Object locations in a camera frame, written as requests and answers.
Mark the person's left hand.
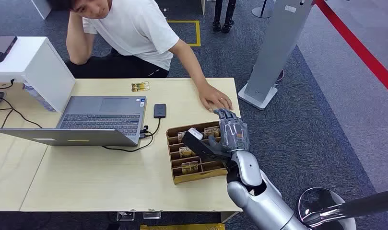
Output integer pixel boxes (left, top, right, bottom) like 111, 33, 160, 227
198, 83, 234, 112

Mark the brown cardboard card tray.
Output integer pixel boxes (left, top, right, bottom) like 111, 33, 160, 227
165, 120, 229, 185

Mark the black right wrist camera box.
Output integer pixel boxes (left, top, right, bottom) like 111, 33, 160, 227
181, 127, 231, 161

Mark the round stanchion base with pole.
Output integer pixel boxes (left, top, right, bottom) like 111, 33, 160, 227
251, 0, 274, 19

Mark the person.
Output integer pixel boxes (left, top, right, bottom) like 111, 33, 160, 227
65, 0, 234, 112

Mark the small black card reader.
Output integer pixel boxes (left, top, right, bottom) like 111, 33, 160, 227
153, 103, 167, 119

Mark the metal table bracket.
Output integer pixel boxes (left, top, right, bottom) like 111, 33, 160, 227
142, 211, 162, 220
116, 211, 136, 222

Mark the black card reader cable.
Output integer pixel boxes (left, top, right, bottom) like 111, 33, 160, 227
101, 118, 162, 153

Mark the black smartphone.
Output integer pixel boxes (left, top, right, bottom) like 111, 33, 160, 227
0, 35, 18, 64

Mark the grey open laptop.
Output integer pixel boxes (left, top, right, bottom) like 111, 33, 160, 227
0, 95, 148, 147

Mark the grey kiosk pillar with base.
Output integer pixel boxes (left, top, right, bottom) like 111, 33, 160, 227
237, 0, 315, 111

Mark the white cabinet corner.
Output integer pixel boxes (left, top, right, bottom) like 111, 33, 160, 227
30, 0, 52, 20

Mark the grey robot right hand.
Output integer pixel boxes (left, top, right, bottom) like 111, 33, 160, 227
208, 108, 251, 152

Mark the yellow cardboard piece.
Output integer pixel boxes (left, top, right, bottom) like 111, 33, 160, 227
140, 223, 226, 230

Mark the thin black cable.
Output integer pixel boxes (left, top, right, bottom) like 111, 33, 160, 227
0, 79, 15, 91
0, 96, 43, 129
0, 108, 13, 157

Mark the white box stand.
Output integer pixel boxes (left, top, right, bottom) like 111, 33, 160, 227
0, 36, 76, 113

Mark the black humanoid robot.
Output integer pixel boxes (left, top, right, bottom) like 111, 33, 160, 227
212, 0, 237, 34

